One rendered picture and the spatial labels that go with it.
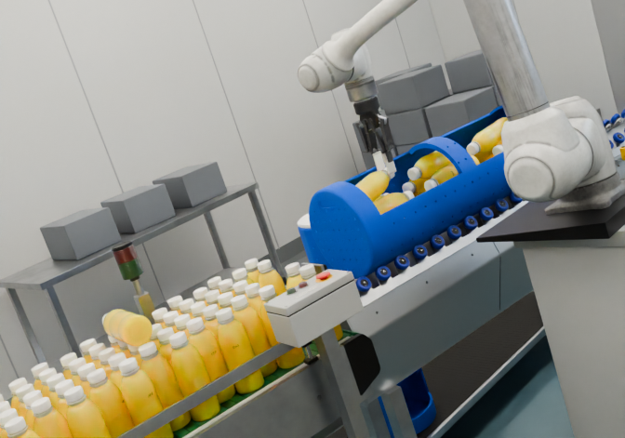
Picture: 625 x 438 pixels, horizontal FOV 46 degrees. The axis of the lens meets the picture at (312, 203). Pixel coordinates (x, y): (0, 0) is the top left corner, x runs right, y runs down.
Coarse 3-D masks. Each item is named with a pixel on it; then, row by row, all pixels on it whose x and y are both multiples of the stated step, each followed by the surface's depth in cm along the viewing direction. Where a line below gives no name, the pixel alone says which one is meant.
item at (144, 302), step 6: (144, 294) 216; (138, 300) 216; (144, 300) 216; (150, 300) 217; (138, 306) 218; (144, 306) 216; (150, 306) 217; (144, 312) 216; (150, 312) 217; (150, 318) 217
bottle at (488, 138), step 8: (504, 120) 250; (488, 128) 246; (496, 128) 246; (480, 136) 244; (488, 136) 243; (496, 136) 245; (480, 144) 243; (488, 144) 243; (496, 144) 246; (480, 152) 244
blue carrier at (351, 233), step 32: (480, 128) 261; (416, 160) 245; (320, 192) 212; (352, 192) 206; (384, 192) 240; (448, 192) 218; (480, 192) 226; (320, 224) 219; (352, 224) 205; (384, 224) 205; (416, 224) 212; (448, 224) 223; (352, 256) 211; (384, 256) 208
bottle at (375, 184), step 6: (372, 174) 220; (378, 174) 219; (384, 174) 220; (366, 180) 218; (372, 180) 218; (378, 180) 218; (384, 180) 219; (360, 186) 216; (366, 186) 216; (372, 186) 217; (378, 186) 218; (384, 186) 219; (366, 192) 215; (372, 192) 216; (378, 192) 218; (372, 198) 217
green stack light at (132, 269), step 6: (138, 258) 215; (120, 264) 213; (126, 264) 212; (132, 264) 213; (138, 264) 215; (120, 270) 214; (126, 270) 213; (132, 270) 213; (138, 270) 214; (126, 276) 213; (132, 276) 213
